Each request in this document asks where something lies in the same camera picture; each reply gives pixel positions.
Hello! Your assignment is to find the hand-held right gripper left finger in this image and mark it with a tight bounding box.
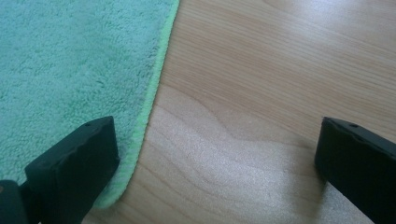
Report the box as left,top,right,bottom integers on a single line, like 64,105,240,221
24,116,121,224

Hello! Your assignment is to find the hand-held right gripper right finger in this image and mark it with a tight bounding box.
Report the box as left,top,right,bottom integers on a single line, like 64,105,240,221
314,116,396,224

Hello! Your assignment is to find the green microfibre cloth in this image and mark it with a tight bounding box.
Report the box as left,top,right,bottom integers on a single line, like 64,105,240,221
0,0,181,210

